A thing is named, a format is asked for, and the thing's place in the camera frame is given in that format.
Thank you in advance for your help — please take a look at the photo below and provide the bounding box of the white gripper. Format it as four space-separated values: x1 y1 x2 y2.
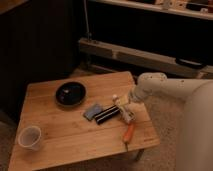
112 95 135 124

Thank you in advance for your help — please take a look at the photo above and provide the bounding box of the orange pepper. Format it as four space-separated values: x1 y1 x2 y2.
123 123 135 143

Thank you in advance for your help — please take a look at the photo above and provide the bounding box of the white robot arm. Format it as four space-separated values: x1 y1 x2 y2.
113 72 213 171

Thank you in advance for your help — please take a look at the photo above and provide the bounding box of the black ceramic bowl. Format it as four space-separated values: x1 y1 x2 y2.
55 82 86 107

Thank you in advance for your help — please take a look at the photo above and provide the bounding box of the black striped block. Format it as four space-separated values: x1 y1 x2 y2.
94 105 120 125

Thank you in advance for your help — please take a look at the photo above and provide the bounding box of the wooden folding table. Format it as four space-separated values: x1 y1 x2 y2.
8 71 160 171

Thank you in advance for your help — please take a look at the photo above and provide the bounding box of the long grey baseboard shelf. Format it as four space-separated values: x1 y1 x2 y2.
78 38 213 79

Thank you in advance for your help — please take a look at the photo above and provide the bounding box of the clear plastic cup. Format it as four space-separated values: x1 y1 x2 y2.
18 125 42 151

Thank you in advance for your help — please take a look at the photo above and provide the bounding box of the thin metal pole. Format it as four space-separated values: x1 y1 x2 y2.
83 0 92 41

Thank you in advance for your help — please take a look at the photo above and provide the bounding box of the upper wooden shelf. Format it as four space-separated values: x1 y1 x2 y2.
89 0 213 21

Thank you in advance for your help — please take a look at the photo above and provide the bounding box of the black handle strap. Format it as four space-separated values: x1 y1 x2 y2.
175 57 205 70

